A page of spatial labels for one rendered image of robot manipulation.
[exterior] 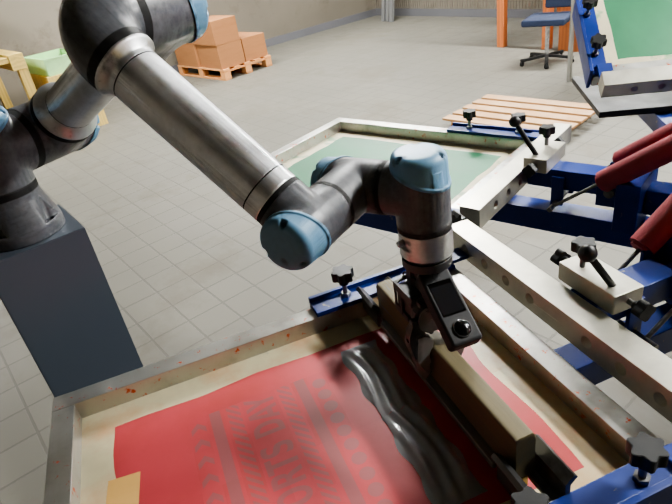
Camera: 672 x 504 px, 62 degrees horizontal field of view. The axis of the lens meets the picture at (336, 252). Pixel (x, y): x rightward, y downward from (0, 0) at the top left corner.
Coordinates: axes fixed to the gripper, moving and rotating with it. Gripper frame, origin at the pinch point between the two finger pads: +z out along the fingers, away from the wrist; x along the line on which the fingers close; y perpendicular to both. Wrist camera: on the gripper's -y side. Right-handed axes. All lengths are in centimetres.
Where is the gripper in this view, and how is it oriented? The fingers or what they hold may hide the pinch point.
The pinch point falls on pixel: (441, 368)
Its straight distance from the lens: 90.9
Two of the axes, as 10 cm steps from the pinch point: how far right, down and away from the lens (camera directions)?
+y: -3.6, -4.3, 8.3
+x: -9.2, 3.0, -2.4
